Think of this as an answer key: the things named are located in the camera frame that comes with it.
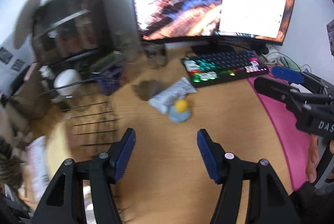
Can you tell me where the white blue snack packet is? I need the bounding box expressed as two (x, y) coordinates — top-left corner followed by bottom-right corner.
(148, 77), (197, 114)

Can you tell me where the white round container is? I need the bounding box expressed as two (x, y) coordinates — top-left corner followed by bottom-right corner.
(54, 69), (82, 96)

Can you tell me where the black lidded jar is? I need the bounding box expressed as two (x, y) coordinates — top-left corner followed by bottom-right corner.
(144, 43), (168, 69)

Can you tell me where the person's right hand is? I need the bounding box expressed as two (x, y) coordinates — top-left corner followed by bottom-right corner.
(306, 134), (320, 183)

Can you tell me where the dark glass-front cabinet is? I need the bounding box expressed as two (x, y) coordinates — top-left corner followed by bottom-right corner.
(32, 0), (139, 65)

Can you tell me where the blue milk carton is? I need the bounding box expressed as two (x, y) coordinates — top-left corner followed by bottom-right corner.
(89, 51), (125, 96)

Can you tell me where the RGB backlit keyboard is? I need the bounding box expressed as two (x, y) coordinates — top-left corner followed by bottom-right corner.
(181, 51), (269, 88)

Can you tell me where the clear plastic jar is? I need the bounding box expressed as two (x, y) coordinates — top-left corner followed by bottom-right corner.
(114, 30), (168, 102)

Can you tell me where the yellow rubber duck toy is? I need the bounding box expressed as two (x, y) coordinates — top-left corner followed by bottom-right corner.
(169, 99), (191, 123)

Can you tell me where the pink desk mat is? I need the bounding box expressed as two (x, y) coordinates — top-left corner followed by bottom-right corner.
(256, 93), (309, 191)

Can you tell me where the black wire basket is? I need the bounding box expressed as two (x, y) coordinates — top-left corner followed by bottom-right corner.
(43, 78), (119, 158)

